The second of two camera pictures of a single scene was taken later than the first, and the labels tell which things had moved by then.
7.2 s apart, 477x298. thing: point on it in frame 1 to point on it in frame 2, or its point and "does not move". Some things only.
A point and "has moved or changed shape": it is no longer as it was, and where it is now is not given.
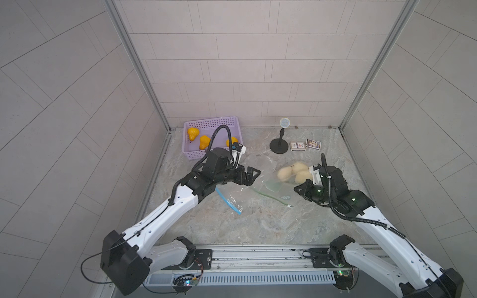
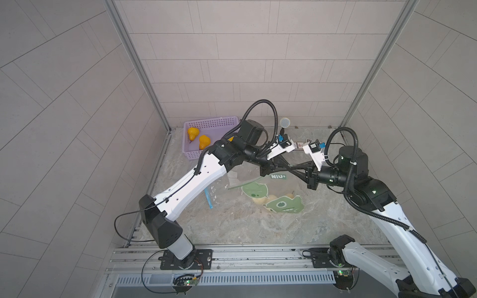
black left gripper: (246, 180) to (266, 165)
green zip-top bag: (282, 191) has moved or changed shape
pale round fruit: (302, 176) has moved or changed shape
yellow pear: (204, 142) does not move
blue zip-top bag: (237, 195) has moved or changed shape
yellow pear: (192, 132) does not move
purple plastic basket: (197, 134) does not move
